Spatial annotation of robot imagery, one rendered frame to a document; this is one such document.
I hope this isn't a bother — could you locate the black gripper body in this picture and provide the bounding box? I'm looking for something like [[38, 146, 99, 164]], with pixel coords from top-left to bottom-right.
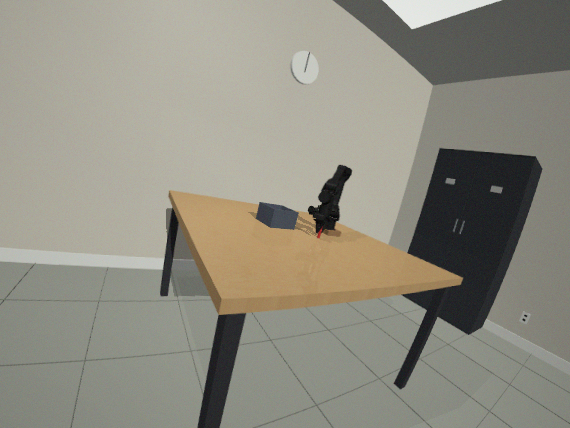
[[313, 204, 332, 222]]

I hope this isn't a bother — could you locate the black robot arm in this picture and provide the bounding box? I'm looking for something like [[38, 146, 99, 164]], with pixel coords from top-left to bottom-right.
[[308, 165, 352, 231]]

